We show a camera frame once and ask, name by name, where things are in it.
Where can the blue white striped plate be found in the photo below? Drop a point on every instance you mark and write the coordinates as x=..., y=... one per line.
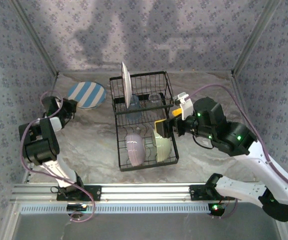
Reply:
x=86, y=93

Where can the pale green bowl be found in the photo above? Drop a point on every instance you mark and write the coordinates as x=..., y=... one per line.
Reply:
x=163, y=150

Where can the clear drinking glass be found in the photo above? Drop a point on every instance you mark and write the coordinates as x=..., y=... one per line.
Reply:
x=154, y=97

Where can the purple bowl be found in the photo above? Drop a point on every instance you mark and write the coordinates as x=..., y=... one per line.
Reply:
x=135, y=150

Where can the white orange sunburst plate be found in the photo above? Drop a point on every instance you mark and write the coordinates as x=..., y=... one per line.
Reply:
x=126, y=85

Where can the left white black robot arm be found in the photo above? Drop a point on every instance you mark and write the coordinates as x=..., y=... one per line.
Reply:
x=41, y=147

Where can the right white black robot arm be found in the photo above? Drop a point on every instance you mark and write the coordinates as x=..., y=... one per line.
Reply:
x=271, y=172

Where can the blue plastic cup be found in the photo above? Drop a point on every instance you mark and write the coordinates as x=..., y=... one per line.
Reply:
x=134, y=102

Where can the right small circuit board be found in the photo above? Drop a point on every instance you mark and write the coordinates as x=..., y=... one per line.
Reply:
x=216, y=208

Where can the small circuit board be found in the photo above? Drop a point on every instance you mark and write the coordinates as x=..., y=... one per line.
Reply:
x=216, y=208
x=77, y=207

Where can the left small circuit board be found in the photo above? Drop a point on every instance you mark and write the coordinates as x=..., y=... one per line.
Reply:
x=77, y=207

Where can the aluminium mounting rail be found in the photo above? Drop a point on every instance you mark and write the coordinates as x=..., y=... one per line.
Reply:
x=143, y=191

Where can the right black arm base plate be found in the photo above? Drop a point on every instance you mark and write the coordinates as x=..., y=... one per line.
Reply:
x=195, y=192

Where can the aluminium frame post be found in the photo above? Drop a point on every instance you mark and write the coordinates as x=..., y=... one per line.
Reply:
x=36, y=37
x=256, y=37

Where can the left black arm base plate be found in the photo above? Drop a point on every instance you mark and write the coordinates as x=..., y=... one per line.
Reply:
x=96, y=192

